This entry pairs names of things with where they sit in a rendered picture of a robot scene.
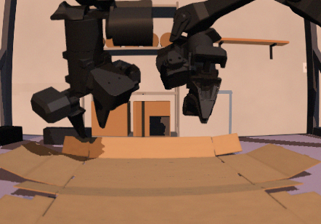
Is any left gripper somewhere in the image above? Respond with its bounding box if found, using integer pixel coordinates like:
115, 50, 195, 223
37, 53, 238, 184
182, 45, 227, 124

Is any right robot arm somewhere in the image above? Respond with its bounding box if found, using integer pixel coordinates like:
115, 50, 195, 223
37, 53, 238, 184
50, 0, 153, 111

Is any brown cardboard blank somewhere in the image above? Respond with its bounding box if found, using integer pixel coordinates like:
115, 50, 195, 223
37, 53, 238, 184
0, 133, 321, 224

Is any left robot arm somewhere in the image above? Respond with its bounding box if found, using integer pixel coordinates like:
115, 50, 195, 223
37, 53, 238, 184
156, 0, 321, 90

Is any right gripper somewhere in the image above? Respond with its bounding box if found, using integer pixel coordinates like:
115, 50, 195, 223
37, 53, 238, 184
31, 45, 110, 139

